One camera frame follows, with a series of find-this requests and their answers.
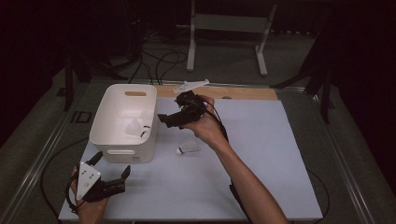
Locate person's left hand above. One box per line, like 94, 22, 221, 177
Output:
70, 165, 110, 217

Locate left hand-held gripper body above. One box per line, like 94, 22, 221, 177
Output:
75, 161, 127, 203

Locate bundle of black floor cables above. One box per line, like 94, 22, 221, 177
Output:
127, 29, 189, 86

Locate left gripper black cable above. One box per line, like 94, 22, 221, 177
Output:
40, 136, 92, 222

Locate light blue table mat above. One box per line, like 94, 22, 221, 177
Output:
58, 96, 324, 222

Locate white metal stand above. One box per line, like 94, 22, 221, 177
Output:
177, 0, 278, 77

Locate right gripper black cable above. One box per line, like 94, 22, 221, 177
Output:
204, 101, 331, 224

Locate white plastic bin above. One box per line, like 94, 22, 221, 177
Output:
89, 83, 158, 164

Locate black floor plate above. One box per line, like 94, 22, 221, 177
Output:
69, 110, 92, 124

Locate person's right hand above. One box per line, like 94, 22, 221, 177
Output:
181, 94, 231, 152

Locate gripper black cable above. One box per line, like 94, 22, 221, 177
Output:
204, 101, 331, 224
40, 136, 92, 222

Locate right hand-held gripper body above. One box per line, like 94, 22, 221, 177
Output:
166, 78, 210, 129

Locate black stand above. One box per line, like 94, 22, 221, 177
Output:
64, 52, 129, 112
270, 31, 335, 125

